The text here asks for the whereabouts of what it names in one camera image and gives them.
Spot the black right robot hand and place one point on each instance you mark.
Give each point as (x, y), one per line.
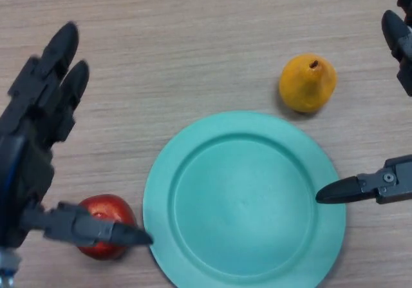
(392, 180)

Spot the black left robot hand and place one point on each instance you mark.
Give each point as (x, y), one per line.
(25, 165)

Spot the red apple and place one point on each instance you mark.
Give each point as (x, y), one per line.
(109, 205)

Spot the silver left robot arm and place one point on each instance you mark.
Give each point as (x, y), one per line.
(7, 265)

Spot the green round plate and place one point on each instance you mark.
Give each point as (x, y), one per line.
(244, 204)

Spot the yellow pear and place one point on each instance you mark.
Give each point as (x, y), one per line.
(304, 88)

